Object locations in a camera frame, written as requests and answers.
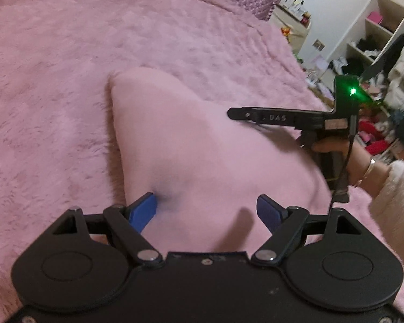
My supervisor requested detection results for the gold bracelet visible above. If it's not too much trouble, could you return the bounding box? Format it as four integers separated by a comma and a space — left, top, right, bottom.
352, 157, 378, 189

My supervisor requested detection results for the person right hand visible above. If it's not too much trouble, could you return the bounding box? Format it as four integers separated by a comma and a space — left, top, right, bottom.
312, 137, 371, 185

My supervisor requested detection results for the white nightstand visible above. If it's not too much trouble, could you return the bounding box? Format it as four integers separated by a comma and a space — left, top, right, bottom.
269, 0, 311, 55

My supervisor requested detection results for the black cable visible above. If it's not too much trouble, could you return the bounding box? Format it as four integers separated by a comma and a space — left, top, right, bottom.
327, 114, 356, 217

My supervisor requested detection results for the black hanging jacket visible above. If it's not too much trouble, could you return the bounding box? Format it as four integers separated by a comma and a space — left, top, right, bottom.
360, 34, 404, 82

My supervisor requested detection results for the white open shelf unit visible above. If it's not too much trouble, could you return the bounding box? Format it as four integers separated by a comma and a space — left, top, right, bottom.
328, 0, 404, 68

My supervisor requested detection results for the red clothes pile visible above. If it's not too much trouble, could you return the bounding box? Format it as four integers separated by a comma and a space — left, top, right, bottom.
358, 120, 391, 156

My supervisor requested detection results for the pink fluffy blanket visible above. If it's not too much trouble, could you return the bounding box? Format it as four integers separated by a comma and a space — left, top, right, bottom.
0, 0, 404, 323

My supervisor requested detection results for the pink garment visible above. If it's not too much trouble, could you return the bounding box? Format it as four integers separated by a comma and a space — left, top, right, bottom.
109, 68, 330, 253

